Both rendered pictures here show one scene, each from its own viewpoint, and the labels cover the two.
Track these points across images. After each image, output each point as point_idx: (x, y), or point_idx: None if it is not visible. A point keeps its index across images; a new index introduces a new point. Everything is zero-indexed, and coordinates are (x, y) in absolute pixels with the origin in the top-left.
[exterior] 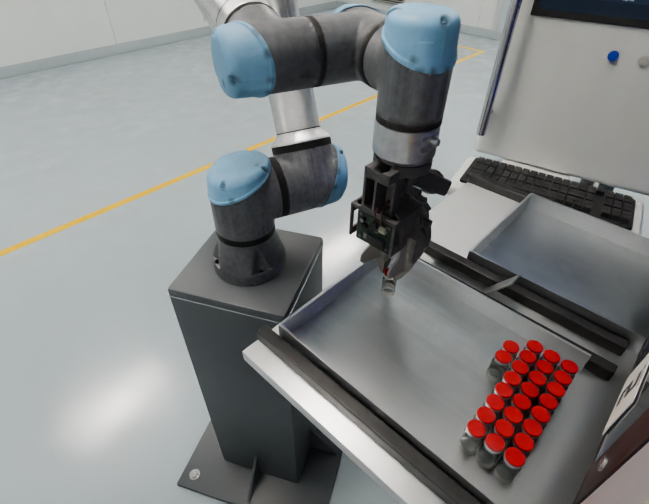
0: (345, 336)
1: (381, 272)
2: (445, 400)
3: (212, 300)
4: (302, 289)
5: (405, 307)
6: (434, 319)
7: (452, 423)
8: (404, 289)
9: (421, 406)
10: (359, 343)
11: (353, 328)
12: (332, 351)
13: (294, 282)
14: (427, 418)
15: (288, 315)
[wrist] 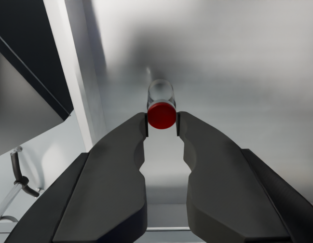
0: (165, 169)
1: (107, 40)
2: (304, 159)
3: (3, 154)
4: (25, 62)
5: (198, 82)
6: (253, 69)
7: None
8: (172, 46)
9: (280, 176)
10: (184, 166)
11: (164, 156)
12: (168, 187)
13: (13, 77)
14: (290, 181)
15: (61, 109)
